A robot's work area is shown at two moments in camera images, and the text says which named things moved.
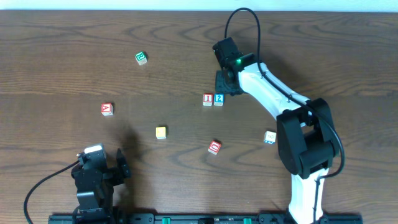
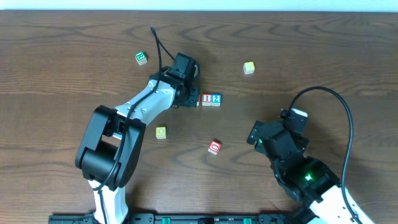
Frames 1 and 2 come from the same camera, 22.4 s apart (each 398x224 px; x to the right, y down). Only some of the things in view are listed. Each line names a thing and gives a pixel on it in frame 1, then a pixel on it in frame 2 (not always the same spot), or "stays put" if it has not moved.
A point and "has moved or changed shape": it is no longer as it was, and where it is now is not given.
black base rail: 171,218 stays put
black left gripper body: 115,175 to 191,97
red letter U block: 214,147 stays put
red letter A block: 107,109 has moved or changed shape
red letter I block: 208,99 stays put
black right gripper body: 225,82 to 255,137
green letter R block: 141,57 stays put
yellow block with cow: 160,132 stays put
